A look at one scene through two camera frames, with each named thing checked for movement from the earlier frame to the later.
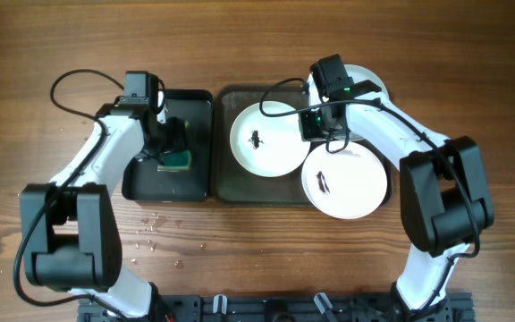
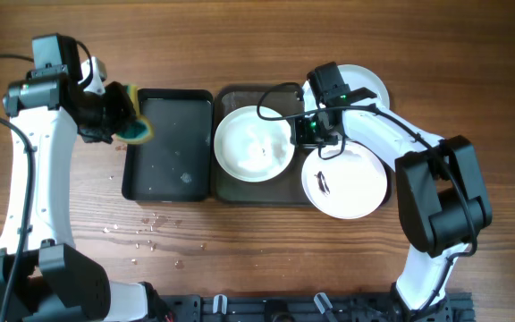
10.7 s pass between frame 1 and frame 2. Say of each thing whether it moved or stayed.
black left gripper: moved
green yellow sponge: moved
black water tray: stayed
